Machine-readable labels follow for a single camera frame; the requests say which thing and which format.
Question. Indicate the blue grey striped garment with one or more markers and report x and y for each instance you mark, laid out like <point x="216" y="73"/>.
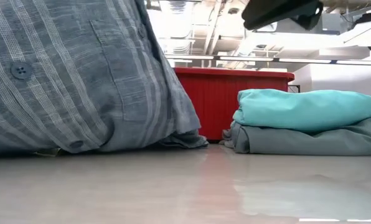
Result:
<point x="79" y="77"/>

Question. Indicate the turquoise garment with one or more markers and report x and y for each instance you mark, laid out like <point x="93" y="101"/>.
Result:
<point x="297" y="109"/>

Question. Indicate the grey-green trousers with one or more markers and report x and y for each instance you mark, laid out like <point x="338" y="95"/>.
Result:
<point x="297" y="141"/>

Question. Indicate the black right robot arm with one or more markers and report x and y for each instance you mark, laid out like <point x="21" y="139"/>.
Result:
<point x="282" y="12"/>

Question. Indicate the red plastic laundry bin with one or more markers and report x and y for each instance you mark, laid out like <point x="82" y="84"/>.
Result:
<point x="219" y="102"/>

